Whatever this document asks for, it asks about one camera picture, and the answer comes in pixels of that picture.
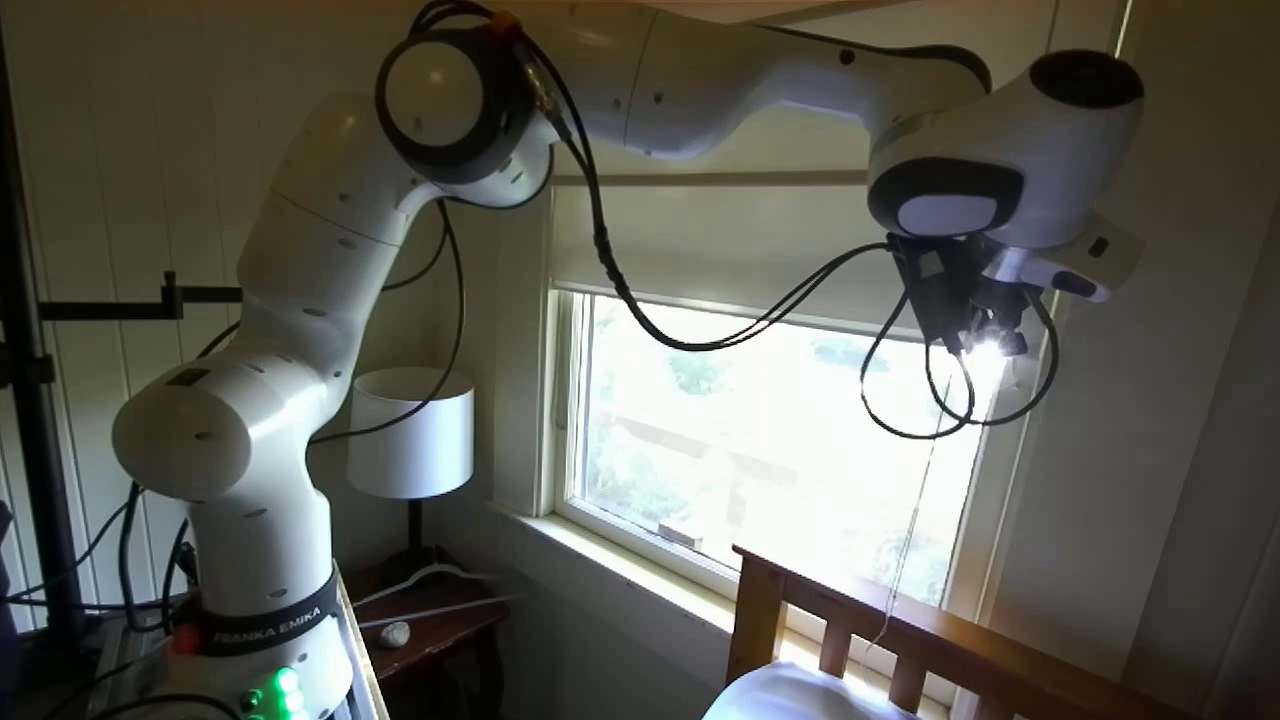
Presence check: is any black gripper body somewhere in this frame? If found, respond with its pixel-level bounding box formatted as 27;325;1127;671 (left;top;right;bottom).
890;231;1055;332

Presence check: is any thin blind pull cord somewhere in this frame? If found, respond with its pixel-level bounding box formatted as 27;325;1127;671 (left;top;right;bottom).
873;349;974;634

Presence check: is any beige roller blind curtain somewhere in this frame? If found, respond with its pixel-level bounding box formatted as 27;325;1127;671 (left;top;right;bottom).
541;167;942;341

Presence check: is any white shade table lamp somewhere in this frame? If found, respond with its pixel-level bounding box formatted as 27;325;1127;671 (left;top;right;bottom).
345;366;482;581

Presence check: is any dark wooden nightstand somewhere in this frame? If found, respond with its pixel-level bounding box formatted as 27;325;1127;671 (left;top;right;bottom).
341;559;520;720

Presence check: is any black stand pole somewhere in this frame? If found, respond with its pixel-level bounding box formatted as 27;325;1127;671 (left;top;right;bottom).
0;31;90;653

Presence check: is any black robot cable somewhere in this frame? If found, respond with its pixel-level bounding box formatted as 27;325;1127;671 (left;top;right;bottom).
310;0;1070;447

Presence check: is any white window frame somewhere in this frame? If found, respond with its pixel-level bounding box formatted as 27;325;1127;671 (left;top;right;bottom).
534;280;1064;636

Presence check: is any white cord on nightstand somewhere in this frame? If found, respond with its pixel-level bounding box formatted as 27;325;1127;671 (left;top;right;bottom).
348;557;513;634

